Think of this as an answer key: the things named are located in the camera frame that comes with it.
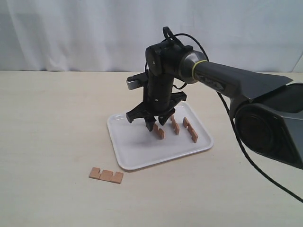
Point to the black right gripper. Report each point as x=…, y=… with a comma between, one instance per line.
x=158, y=100

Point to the notched wooden block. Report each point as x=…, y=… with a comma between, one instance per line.
x=175, y=125
x=190, y=129
x=106, y=175
x=159, y=132

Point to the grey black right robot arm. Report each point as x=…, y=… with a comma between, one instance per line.
x=266, y=109

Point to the white plastic tray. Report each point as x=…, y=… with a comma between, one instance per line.
x=136, y=148

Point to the white backdrop curtain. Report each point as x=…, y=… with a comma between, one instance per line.
x=112, y=35

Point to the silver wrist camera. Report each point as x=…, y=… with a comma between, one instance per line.
x=135, y=81

